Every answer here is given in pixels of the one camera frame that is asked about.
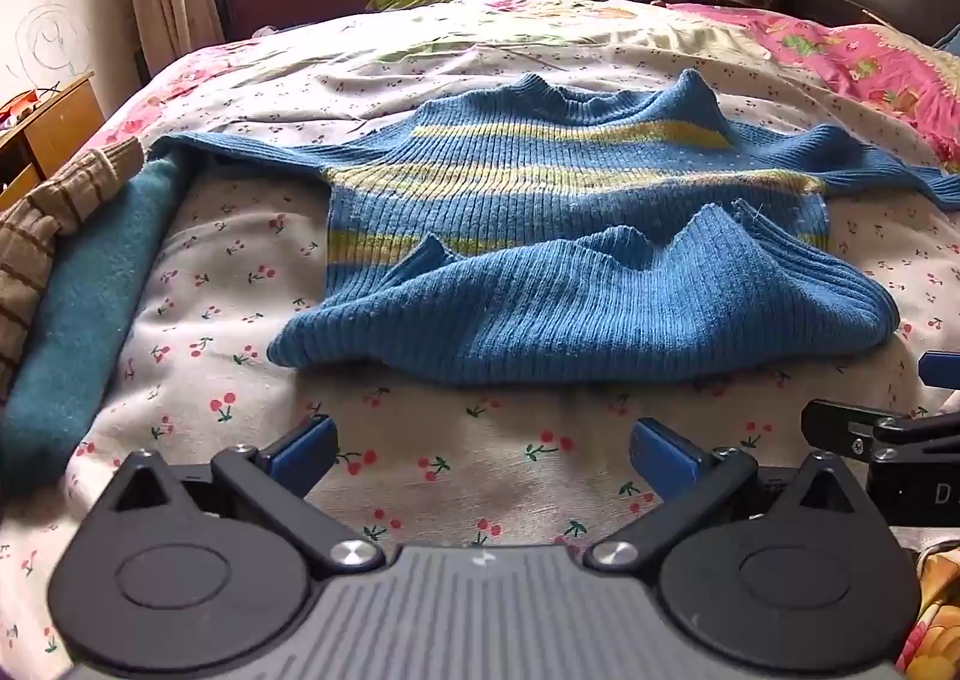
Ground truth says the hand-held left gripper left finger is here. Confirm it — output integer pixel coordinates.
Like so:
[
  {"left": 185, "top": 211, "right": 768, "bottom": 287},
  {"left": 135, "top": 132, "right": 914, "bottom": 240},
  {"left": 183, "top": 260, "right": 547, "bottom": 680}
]
[{"left": 96, "top": 414, "right": 388, "bottom": 580}]

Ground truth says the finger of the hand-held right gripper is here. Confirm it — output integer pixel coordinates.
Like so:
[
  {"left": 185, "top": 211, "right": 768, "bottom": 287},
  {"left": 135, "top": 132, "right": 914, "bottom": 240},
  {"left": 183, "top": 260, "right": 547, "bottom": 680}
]
[
  {"left": 800, "top": 398, "right": 960, "bottom": 465},
  {"left": 918, "top": 350, "right": 960, "bottom": 390}
]

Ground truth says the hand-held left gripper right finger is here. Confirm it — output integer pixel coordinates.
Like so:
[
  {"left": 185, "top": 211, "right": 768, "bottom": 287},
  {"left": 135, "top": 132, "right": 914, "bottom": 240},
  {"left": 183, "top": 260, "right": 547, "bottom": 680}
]
[{"left": 583, "top": 416, "right": 865, "bottom": 574}]

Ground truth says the blue yellow-striped knit sweater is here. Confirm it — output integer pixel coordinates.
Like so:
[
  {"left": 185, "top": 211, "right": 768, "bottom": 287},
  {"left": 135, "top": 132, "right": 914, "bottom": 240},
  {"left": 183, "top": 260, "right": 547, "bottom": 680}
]
[{"left": 146, "top": 69, "right": 960, "bottom": 387}]

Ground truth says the orange floral cloth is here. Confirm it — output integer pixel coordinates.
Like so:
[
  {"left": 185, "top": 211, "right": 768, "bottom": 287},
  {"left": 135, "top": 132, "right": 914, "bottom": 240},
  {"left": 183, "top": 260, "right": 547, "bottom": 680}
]
[{"left": 896, "top": 543, "right": 960, "bottom": 680}]

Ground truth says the white cherry print bedsheet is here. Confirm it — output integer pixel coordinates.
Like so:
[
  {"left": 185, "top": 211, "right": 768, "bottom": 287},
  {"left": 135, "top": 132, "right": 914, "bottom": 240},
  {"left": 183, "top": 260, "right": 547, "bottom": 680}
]
[{"left": 0, "top": 39, "right": 960, "bottom": 680}]

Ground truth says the teal fleece cloth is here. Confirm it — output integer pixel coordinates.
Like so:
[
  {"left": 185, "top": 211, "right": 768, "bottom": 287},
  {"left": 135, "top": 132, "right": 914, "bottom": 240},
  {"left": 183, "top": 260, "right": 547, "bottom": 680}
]
[{"left": 0, "top": 154, "right": 200, "bottom": 495}]

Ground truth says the pink floral quilt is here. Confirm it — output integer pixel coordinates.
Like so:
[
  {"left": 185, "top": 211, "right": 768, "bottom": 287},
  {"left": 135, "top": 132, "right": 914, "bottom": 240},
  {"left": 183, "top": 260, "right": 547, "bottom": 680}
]
[{"left": 75, "top": 0, "right": 960, "bottom": 175}]

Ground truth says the brown striped knit garment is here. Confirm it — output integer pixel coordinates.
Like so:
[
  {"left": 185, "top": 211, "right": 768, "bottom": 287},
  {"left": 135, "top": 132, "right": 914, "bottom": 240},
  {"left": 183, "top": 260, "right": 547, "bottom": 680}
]
[{"left": 0, "top": 139, "right": 146, "bottom": 405}]

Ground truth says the wooden nightstand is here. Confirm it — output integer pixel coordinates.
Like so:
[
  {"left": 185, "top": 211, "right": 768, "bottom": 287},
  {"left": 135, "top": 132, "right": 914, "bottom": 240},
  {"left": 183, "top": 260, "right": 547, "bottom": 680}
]
[{"left": 0, "top": 71, "right": 107, "bottom": 203}]

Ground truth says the red item on nightstand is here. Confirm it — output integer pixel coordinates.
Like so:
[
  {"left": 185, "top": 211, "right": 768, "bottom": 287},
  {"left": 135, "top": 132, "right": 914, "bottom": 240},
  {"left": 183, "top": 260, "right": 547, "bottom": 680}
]
[{"left": 0, "top": 91, "right": 40, "bottom": 128}]

